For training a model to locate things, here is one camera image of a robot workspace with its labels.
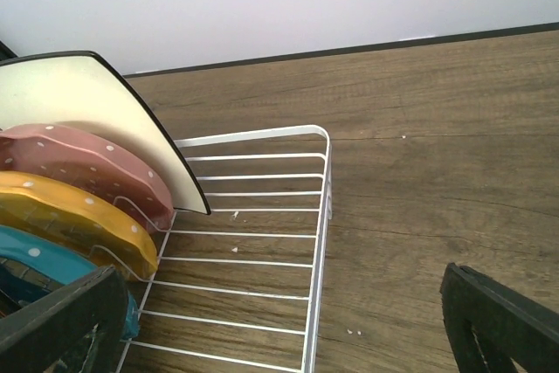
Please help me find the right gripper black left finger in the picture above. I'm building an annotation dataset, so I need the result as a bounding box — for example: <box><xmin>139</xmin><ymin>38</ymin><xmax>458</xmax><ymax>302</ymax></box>
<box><xmin>1</xmin><ymin>266</ymin><xmax>128</xmax><ymax>372</ymax></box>

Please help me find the white wire dish rack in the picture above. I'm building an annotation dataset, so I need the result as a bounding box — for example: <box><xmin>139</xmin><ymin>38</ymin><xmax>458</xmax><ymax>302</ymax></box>
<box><xmin>113</xmin><ymin>125</ymin><xmax>332</xmax><ymax>372</ymax></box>

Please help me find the pink polka dot plate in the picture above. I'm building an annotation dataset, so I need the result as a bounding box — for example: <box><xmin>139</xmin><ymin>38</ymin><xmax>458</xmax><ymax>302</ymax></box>
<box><xmin>1</xmin><ymin>123</ymin><xmax>175</xmax><ymax>234</ymax></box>

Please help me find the yellow polka dot plate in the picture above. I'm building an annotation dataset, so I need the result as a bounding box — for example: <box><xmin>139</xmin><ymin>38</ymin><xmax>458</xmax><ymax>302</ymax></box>
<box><xmin>1</xmin><ymin>170</ymin><xmax>158</xmax><ymax>280</ymax></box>

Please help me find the cream square plate black rim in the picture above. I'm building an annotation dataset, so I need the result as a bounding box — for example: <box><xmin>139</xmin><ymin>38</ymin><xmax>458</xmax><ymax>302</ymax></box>
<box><xmin>1</xmin><ymin>51</ymin><xmax>211</xmax><ymax>215</ymax></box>

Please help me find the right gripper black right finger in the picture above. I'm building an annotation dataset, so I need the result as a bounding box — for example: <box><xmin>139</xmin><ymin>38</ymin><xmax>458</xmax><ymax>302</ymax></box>
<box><xmin>439</xmin><ymin>263</ymin><xmax>558</xmax><ymax>372</ymax></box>

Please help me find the blue polka dot plate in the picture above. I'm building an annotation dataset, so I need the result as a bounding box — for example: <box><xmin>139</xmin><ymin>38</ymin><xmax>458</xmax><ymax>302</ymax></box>
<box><xmin>0</xmin><ymin>224</ymin><xmax>141</xmax><ymax>342</ymax></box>

